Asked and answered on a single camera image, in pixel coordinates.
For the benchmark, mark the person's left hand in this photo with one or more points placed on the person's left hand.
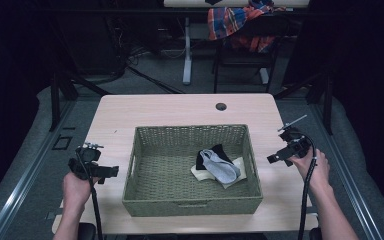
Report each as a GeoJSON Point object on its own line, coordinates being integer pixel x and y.
{"type": "Point", "coordinates": [76, 190]}

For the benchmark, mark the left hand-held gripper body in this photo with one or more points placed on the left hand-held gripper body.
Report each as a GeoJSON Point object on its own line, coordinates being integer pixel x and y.
{"type": "Point", "coordinates": [87, 156]}

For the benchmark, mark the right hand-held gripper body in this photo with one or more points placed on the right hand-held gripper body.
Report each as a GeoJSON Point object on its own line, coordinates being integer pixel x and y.
{"type": "Point", "coordinates": [295, 143]}

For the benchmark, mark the person's right hand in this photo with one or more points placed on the person's right hand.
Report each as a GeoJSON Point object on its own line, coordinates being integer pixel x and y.
{"type": "Point", "coordinates": [316, 170]}

